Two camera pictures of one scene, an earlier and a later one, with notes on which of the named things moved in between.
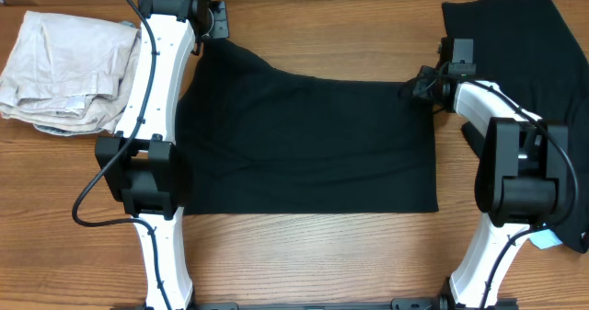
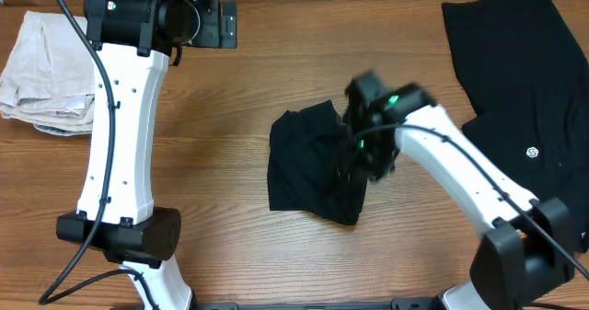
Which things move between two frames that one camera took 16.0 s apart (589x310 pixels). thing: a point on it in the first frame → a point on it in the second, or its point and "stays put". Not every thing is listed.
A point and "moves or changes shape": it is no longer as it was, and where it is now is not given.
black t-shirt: x=263 y=141 moves or changes shape
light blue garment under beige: x=65 y=132 stays put
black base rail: x=398 y=304 stays put
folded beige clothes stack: x=70 y=70 stays put
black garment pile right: x=525 y=49 stays put
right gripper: x=423 y=81 → x=355 y=129
